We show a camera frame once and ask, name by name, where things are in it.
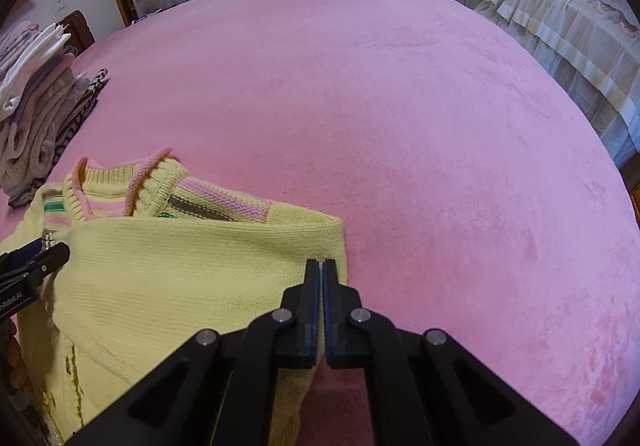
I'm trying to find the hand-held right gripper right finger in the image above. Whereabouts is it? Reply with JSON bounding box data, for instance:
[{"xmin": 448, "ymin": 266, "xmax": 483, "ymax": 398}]
[{"xmin": 322, "ymin": 258, "xmax": 581, "ymax": 446}]

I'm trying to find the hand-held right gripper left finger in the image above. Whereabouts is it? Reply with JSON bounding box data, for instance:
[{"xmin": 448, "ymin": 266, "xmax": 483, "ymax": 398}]
[{"xmin": 65, "ymin": 258, "xmax": 321, "ymax": 446}]

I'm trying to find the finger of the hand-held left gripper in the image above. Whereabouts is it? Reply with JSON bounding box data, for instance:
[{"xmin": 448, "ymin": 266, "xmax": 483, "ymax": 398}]
[
  {"xmin": 0, "ymin": 242, "xmax": 71, "ymax": 285},
  {"xmin": 0, "ymin": 239, "xmax": 49, "ymax": 263}
]

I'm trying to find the yellow knit sweater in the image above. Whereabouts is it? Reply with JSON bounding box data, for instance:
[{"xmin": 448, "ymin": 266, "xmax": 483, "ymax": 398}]
[{"xmin": 0, "ymin": 151, "xmax": 348, "ymax": 446}]

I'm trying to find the stack of folded clothes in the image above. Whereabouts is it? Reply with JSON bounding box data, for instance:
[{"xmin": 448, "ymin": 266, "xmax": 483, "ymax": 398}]
[{"xmin": 0, "ymin": 23, "xmax": 110, "ymax": 207}]

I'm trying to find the person's left hand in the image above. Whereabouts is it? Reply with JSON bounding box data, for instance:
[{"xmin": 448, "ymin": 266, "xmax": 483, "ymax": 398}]
[{"xmin": 0, "ymin": 321, "xmax": 26, "ymax": 394}]

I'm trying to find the pink fleece blanket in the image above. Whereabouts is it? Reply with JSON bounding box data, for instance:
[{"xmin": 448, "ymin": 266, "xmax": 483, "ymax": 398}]
[{"xmin": 0, "ymin": 0, "xmax": 640, "ymax": 446}]

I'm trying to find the wooden headboard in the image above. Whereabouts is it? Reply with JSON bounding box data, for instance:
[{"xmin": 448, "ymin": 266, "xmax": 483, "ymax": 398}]
[{"xmin": 56, "ymin": 10, "xmax": 96, "ymax": 52}]

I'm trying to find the cream ruffled furniture cover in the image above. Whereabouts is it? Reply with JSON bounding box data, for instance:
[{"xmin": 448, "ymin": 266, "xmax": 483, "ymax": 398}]
[{"xmin": 441, "ymin": 0, "xmax": 640, "ymax": 167}]

